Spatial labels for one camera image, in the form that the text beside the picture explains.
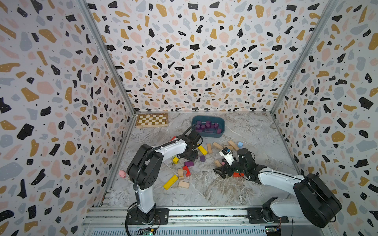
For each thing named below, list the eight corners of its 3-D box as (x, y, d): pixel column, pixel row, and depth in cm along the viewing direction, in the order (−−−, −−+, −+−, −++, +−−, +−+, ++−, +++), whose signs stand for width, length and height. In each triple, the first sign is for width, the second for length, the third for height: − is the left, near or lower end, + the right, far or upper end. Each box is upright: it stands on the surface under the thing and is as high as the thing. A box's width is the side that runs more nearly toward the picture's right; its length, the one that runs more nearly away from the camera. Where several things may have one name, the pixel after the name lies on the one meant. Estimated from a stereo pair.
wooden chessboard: (135, 127, 113) (133, 124, 111) (139, 115, 122) (138, 112, 119) (167, 127, 113) (166, 125, 111) (169, 115, 122) (169, 112, 119)
